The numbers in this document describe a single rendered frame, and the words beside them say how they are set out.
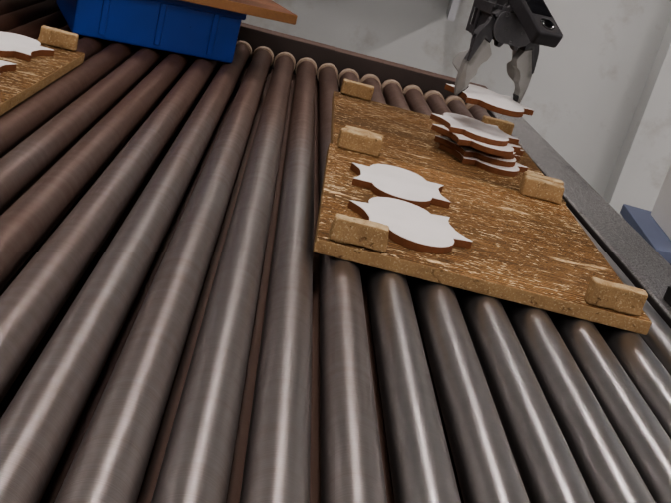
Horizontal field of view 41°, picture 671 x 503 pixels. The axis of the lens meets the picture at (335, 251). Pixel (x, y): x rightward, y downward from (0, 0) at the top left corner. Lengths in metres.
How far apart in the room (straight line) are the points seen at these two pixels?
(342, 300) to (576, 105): 3.83
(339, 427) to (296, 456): 0.06
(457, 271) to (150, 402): 0.41
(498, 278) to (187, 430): 0.45
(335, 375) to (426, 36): 3.86
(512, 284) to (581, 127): 3.70
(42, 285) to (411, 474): 0.31
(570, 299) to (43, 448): 0.57
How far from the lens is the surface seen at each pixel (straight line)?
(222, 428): 0.58
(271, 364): 0.67
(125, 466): 0.53
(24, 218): 0.84
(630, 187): 4.54
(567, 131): 4.59
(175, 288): 0.74
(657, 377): 0.88
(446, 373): 0.75
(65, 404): 0.58
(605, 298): 0.94
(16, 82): 1.23
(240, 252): 0.84
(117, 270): 0.76
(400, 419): 0.66
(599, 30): 4.54
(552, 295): 0.93
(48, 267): 0.74
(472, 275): 0.91
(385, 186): 1.10
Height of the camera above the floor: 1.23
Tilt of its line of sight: 20 degrees down
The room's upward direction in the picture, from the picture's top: 15 degrees clockwise
